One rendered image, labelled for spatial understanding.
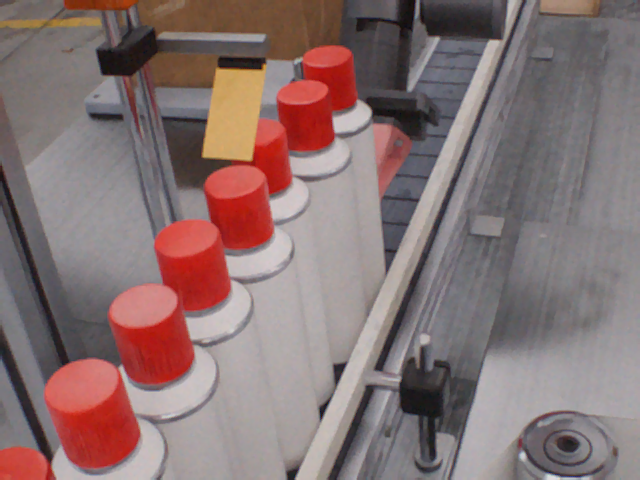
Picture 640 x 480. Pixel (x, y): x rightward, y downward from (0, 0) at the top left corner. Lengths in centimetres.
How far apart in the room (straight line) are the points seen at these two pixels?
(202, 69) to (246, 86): 62
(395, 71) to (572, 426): 40
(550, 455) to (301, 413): 24
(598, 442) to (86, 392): 20
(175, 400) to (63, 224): 58
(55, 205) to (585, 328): 58
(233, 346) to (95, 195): 57
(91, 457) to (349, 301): 29
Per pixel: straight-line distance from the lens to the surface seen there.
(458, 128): 87
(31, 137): 313
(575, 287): 74
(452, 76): 105
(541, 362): 67
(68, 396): 39
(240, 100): 53
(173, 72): 116
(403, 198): 84
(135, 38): 54
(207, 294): 46
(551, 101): 110
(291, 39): 109
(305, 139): 57
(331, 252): 61
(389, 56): 72
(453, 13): 72
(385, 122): 69
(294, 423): 57
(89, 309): 86
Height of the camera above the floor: 134
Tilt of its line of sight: 35 degrees down
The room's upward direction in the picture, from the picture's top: 8 degrees counter-clockwise
